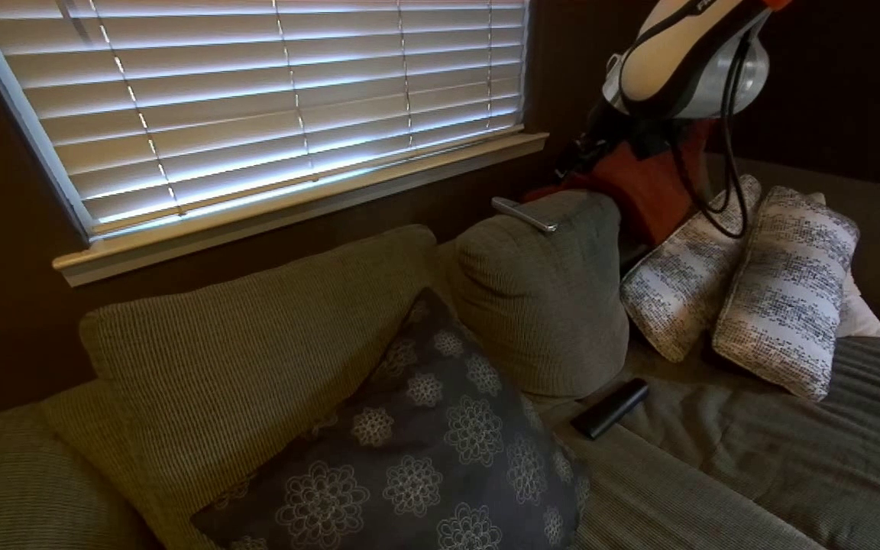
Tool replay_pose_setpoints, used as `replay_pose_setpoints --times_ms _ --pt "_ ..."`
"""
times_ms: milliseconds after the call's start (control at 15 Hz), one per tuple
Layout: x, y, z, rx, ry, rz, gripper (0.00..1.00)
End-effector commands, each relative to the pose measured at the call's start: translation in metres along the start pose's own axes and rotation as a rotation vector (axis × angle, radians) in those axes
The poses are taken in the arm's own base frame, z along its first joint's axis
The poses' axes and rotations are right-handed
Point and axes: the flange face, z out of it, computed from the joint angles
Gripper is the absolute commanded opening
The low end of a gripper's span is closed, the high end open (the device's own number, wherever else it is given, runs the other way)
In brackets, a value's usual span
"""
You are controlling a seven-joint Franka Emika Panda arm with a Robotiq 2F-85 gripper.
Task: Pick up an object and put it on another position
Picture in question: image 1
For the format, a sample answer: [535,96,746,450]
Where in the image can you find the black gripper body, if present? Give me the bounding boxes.
[584,105,689,177]

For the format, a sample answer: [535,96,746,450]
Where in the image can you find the silver remote control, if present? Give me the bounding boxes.
[489,192,562,239]

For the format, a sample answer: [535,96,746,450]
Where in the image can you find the red pillow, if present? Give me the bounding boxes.
[524,102,721,250]

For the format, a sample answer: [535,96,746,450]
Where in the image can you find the white grey speckled pillow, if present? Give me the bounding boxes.
[707,183,864,407]
[616,171,767,366]

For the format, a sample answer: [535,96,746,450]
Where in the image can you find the grey-green sofa back cushion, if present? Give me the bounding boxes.
[433,188,632,404]

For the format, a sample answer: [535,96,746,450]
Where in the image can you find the black remote control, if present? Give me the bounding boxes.
[570,377,653,442]

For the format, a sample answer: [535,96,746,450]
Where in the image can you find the plain cream pillow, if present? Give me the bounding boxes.
[802,189,880,342]

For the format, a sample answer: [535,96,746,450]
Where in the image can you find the white window sill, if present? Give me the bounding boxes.
[47,130,554,292]

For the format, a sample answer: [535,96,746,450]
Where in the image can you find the white window blinds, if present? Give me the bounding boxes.
[0,0,537,248]

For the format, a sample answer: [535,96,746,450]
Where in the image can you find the dark floral pattern pillow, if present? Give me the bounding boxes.
[188,287,591,550]

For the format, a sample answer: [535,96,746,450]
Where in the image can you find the grey-green fabric sofa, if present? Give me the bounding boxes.
[0,150,880,550]

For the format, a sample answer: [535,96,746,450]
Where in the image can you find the large olive sofa back cushion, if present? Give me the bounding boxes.
[77,220,447,550]

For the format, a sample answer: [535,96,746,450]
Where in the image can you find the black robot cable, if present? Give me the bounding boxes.
[697,28,760,245]

